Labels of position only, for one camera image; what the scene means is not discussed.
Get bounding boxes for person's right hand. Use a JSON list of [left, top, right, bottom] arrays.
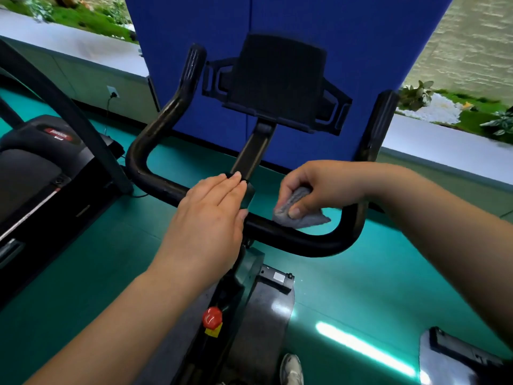
[[276, 160, 382, 220]]

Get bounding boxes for person's left hand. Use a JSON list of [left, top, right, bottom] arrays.
[[150, 171, 250, 293]]

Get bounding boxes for grey cleaning cloth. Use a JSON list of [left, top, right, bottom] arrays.
[[272, 186, 331, 230]]

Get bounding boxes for person's right forearm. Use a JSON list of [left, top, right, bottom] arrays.
[[367, 162, 513, 349]]

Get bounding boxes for person's left forearm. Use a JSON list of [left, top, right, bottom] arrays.
[[24, 268, 209, 385]]

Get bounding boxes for red round knob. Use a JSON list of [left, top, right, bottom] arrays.
[[201, 306, 223, 330]]

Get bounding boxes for long cabinet with grey top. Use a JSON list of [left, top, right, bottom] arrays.
[[376, 114, 513, 221], [0, 10, 159, 125]]

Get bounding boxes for small leafy green plant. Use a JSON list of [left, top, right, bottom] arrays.
[[397, 80, 436, 113]]

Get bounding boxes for black tablet holder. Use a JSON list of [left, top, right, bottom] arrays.
[[201, 34, 353, 181]]

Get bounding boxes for patch of white pebbles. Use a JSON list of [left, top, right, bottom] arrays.
[[397, 93, 464, 126]]

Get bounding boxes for green moss mat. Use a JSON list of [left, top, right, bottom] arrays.
[[394, 88, 513, 145], [0, 0, 139, 44]]

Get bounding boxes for white sneaker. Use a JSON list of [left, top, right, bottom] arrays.
[[280, 353, 304, 385]]

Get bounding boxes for black treadmill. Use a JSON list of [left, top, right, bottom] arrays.
[[0, 37, 135, 309]]

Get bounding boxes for variegated leaf plant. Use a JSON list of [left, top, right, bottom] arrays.
[[480, 107, 513, 137]]

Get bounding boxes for small green garden plants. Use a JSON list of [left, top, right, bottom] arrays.
[[24, 0, 55, 22]]

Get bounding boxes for blue wall pad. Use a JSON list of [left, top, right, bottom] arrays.
[[123, 0, 456, 171]]

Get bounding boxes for black power cable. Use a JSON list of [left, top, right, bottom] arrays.
[[103, 93, 150, 199]]

